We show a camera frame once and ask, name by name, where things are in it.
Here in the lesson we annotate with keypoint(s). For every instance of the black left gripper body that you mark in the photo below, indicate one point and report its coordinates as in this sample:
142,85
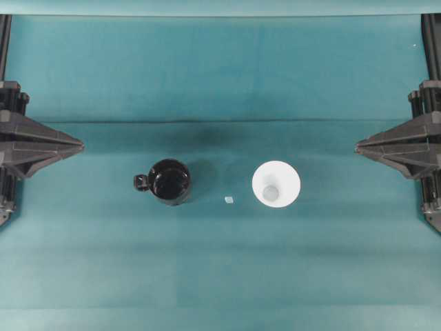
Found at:
14,100

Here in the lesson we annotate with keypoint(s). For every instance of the black cup holder with handle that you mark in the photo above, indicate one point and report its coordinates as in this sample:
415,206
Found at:
168,180

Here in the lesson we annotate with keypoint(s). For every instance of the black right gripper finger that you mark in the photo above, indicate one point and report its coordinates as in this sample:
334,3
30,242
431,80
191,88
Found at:
423,126
412,165

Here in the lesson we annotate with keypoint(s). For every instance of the white paper cup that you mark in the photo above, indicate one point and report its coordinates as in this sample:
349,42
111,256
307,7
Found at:
276,184

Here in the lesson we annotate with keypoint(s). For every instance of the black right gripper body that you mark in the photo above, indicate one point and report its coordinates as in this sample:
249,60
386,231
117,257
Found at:
423,101

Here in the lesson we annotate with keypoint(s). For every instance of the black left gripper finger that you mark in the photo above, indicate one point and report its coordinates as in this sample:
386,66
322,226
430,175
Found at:
25,159
17,127

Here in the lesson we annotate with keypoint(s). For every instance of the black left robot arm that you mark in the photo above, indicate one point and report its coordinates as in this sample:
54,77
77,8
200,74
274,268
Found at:
6,21

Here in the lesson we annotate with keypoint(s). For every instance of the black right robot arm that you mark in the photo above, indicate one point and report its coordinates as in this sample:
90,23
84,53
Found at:
413,147

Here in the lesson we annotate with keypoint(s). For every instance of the teal table cloth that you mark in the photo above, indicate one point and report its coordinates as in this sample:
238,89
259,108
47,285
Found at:
87,251

